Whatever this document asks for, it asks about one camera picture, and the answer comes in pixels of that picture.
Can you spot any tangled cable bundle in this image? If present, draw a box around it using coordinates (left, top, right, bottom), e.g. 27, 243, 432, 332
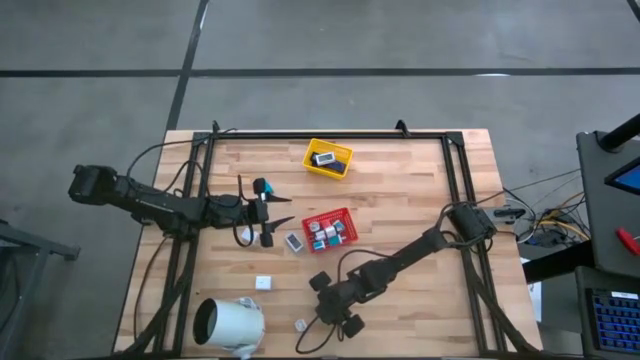
499, 169, 592, 250

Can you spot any yellow plastic basket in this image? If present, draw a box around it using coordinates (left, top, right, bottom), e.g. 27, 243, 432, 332
302, 137, 355, 181

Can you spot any red plastic basket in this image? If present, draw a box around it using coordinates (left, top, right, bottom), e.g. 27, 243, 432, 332
300, 206, 360, 255

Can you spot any black aluminium table frame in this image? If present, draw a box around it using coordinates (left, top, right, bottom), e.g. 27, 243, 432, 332
119, 118, 539, 357

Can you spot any red hand tool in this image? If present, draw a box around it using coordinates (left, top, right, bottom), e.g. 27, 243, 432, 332
615, 227, 640, 257

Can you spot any device with blue screen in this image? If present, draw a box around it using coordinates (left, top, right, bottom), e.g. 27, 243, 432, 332
603, 156, 640, 197

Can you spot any black pole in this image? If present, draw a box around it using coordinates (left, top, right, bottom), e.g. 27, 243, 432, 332
598, 112, 640, 153

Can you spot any grey metal stand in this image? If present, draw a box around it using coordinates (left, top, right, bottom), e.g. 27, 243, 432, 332
0, 218, 81, 360

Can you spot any black side desk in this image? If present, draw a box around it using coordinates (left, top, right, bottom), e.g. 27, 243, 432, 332
574, 130, 640, 279

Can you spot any white paper sheet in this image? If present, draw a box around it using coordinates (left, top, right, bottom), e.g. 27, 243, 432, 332
519, 257, 544, 324

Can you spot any black laptop lit keyboard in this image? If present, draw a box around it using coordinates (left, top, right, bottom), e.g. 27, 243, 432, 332
574, 266, 640, 360

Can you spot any dark cable along table edge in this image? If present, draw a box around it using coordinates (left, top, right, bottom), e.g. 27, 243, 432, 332
130, 234, 171, 346

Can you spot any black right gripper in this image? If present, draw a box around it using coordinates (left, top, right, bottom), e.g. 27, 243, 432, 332
308, 270, 367, 339

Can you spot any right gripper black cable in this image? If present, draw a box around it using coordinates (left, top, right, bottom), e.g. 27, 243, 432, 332
294, 248, 396, 356

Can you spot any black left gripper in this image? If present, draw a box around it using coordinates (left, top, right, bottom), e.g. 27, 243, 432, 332
244, 176, 296, 250

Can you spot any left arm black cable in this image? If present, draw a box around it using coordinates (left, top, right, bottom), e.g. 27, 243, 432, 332
125, 127, 239, 197

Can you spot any black desk beam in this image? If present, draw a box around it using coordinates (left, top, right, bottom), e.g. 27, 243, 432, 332
522, 239, 596, 284

